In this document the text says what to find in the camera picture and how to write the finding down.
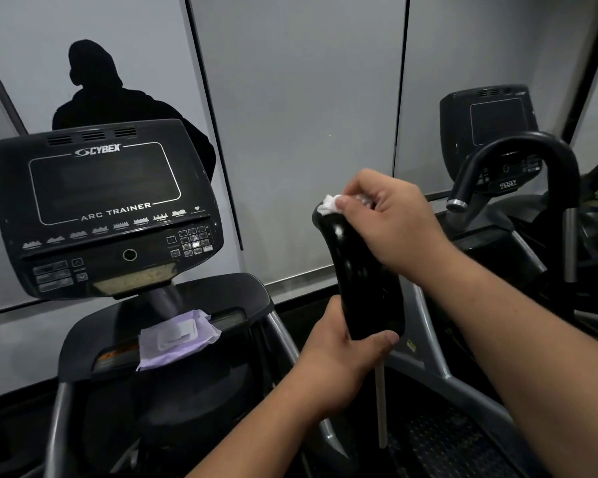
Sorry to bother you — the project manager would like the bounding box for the black exercise machine console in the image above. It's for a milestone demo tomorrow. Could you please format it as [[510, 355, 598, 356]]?
[[0, 119, 225, 300]]

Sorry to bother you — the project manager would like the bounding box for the purple wipes packet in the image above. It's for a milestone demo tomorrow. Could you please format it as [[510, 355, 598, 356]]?
[[136, 309, 223, 372]]

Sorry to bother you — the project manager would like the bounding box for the white cleaning wipe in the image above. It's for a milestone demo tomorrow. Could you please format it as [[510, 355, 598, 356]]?
[[317, 192, 375, 215]]

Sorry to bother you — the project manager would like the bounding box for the black machine handle grip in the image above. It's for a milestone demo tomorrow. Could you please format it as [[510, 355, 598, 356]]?
[[311, 196, 407, 342]]

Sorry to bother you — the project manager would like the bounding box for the small black machine console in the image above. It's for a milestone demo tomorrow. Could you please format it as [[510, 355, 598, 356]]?
[[439, 84, 547, 198]]

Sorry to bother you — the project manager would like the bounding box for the black neighbouring exercise machine frame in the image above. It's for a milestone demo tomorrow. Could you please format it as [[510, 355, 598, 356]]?
[[444, 144, 598, 354]]

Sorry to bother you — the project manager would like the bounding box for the person's right hand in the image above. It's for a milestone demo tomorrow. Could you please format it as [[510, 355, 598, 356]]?
[[335, 168, 455, 282]]

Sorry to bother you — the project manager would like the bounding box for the black grey exercise machine frame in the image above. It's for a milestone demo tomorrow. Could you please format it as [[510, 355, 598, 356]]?
[[44, 272, 534, 478]]

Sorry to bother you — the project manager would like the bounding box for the curved black handlebar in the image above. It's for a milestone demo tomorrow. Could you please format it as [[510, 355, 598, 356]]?
[[446, 131, 582, 285]]

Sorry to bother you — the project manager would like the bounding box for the person's right forearm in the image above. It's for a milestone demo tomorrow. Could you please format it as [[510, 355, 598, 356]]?
[[404, 242, 598, 478]]

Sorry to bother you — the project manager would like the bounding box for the person's left forearm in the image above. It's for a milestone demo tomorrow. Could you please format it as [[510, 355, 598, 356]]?
[[187, 369, 332, 478]]

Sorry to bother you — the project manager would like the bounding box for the person's left hand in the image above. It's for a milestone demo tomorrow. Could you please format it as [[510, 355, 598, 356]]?
[[289, 295, 400, 420]]

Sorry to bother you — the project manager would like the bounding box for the white handle pole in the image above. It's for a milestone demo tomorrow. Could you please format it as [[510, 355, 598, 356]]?
[[375, 362, 388, 449]]

